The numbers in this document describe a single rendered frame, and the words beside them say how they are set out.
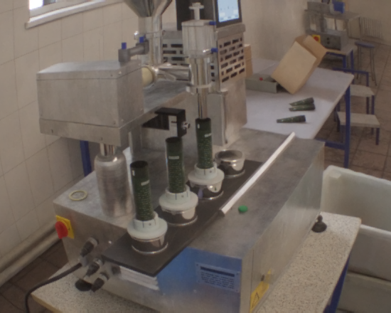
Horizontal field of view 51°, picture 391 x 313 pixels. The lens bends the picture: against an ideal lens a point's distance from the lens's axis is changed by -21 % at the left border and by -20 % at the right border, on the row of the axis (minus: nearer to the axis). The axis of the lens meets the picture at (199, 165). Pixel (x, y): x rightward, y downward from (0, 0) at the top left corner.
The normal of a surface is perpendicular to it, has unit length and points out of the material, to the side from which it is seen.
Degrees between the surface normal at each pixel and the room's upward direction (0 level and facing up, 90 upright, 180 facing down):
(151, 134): 90
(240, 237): 0
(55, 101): 90
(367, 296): 96
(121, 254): 0
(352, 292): 96
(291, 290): 0
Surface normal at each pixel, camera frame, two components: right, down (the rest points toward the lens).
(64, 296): -0.05, -0.91
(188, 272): -0.48, 0.39
